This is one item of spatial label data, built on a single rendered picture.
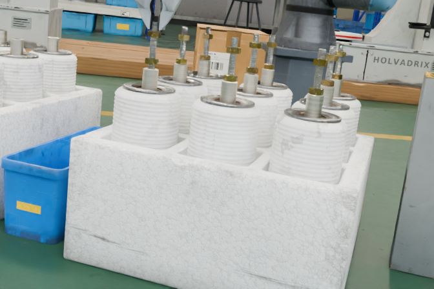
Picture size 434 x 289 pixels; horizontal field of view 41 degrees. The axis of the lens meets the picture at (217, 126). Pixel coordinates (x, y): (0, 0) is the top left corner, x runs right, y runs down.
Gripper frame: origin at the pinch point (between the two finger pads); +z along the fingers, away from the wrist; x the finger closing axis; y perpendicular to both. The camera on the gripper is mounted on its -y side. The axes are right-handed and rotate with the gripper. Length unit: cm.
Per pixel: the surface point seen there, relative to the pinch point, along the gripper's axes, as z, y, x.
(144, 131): 14.9, 5.4, 1.0
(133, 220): 26.7, 8.8, 1.4
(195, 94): 11.0, -7.7, 5.3
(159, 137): 15.8, 4.3, 3.0
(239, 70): 18, -114, 2
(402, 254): 32, -8, 41
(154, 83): 8.8, 1.4, 0.8
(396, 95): 31, -216, 72
